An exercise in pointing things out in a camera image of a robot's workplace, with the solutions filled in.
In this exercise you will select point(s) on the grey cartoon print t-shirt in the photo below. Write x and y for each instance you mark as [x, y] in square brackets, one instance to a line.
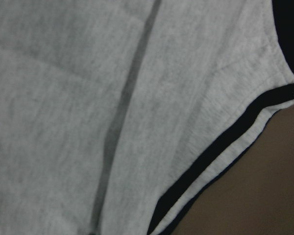
[115, 115]

